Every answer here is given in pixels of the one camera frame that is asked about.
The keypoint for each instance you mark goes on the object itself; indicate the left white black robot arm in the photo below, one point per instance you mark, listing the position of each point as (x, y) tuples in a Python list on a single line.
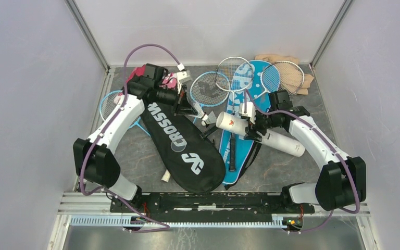
[(94, 157)]

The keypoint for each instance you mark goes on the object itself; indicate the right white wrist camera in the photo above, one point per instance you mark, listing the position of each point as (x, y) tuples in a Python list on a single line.
[(247, 111)]

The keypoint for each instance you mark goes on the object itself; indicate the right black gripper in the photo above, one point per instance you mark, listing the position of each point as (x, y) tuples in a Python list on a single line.
[(251, 133)]

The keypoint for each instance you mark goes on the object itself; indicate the black Crossway racket bag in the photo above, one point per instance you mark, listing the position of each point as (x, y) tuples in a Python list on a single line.
[(193, 162)]

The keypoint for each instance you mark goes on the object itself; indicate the white shuttlecock tube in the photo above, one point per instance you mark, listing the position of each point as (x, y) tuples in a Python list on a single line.
[(236, 125)]

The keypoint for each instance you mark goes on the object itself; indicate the pink camouflage racket bag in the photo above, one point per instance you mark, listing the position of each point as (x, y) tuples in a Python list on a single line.
[(145, 80)]

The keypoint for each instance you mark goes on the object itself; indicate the beige folded cloth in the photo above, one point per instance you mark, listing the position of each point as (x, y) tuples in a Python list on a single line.
[(292, 77)]

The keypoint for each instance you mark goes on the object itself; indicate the blue Sport racket bag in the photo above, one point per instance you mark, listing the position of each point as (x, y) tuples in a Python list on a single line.
[(246, 150)]

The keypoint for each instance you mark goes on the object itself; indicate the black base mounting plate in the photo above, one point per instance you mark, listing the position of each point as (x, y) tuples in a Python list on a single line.
[(218, 207)]

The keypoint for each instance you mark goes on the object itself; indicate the white feather shuttlecock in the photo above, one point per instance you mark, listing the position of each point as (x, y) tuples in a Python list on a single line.
[(209, 118)]

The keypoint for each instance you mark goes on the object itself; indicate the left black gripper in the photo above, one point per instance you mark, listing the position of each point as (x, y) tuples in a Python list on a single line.
[(183, 108)]

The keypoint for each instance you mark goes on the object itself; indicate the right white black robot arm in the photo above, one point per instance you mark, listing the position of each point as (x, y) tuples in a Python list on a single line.
[(342, 179)]

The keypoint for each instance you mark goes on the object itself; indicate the white slotted cable duct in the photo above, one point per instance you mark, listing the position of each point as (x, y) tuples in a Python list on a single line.
[(138, 222)]

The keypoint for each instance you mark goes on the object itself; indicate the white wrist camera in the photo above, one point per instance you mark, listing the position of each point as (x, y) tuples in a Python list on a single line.
[(247, 111), (184, 76)]

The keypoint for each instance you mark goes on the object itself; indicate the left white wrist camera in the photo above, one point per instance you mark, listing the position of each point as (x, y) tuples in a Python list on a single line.
[(184, 76)]

